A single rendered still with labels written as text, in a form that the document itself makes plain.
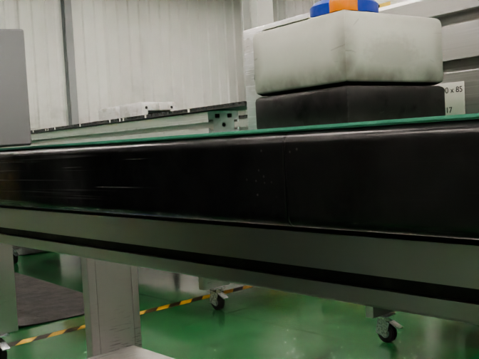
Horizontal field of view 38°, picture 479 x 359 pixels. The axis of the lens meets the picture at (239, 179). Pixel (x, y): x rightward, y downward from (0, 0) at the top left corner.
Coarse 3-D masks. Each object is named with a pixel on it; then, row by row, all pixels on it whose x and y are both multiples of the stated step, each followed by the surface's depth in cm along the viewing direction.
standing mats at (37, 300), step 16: (16, 288) 393; (32, 288) 390; (48, 288) 388; (64, 288) 385; (16, 304) 352; (32, 304) 350; (48, 304) 348; (64, 304) 346; (80, 304) 343; (32, 320) 315; (48, 320) 317
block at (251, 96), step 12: (276, 24) 58; (252, 36) 61; (252, 48) 61; (252, 60) 61; (252, 72) 61; (252, 84) 61; (252, 96) 62; (264, 96) 60; (252, 108) 62; (252, 120) 62
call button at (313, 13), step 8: (328, 0) 39; (360, 0) 39; (368, 0) 39; (312, 8) 40; (320, 8) 39; (328, 8) 39; (360, 8) 39; (368, 8) 39; (376, 8) 40; (312, 16) 40
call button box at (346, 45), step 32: (288, 32) 39; (320, 32) 36; (352, 32) 35; (384, 32) 37; (416, 32) 38; (256, 64) 41; (288, 64) 39; (320, 64) 37; (352, 64) 35; (384, 64) 37; (416, 64) 38; (288, 96) 39; (320, 96) 37; (352, 96) 35; (384, 96) 37; (416, 96) 38
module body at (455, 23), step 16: (416, 0) 46; (432, 0) 45; (448, 0) 44; (464, 0) 43; (432, 16) 45; (448, 16) 45; (464, 16) 44; (448, 32) 44; (464, 32) 43; (448, 48) 44; (464, 48) 43; (448, 64) 46; (464, 64) 45; (448, 80) 44; (464, 80) 44; (448, 96) 44; (464, 96) 44; (448, 112) 45; (464, 112) 44
